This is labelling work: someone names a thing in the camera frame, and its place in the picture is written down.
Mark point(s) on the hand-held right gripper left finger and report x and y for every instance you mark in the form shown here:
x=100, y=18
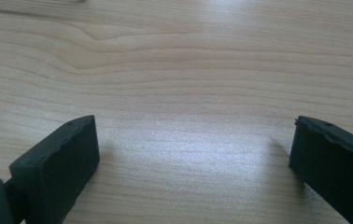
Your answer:
x=56, y=168

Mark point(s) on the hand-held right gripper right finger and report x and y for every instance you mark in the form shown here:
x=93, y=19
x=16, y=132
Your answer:
x=333, y=161

